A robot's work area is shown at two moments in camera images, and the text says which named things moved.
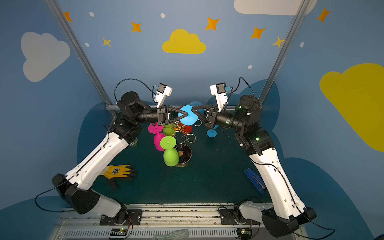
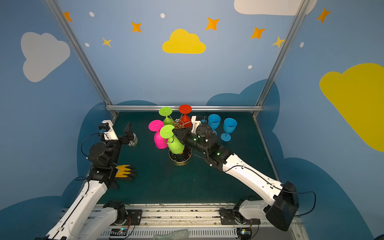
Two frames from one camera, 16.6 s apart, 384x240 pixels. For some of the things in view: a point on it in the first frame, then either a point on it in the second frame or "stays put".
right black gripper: x=210 y=118 → x=182 y=134
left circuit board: x=122 y=231 stays put
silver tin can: x=134 y=143 stays put
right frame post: x=300 y=13 stays put
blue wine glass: x=191 y=119 → x=230 y=125
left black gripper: x=162 y=115 → x=127 y=137
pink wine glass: x=159 y=135 stays put
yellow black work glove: x=115 y=173 stays put
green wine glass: x=171 y=156 → x=175 y=145
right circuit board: x=244 y=233 stays put
